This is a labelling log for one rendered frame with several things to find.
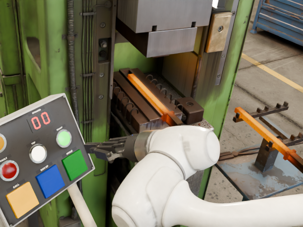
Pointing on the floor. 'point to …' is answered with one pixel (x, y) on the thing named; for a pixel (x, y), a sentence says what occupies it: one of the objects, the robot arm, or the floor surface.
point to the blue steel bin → (281, 19)
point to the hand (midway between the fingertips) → (94, 147)
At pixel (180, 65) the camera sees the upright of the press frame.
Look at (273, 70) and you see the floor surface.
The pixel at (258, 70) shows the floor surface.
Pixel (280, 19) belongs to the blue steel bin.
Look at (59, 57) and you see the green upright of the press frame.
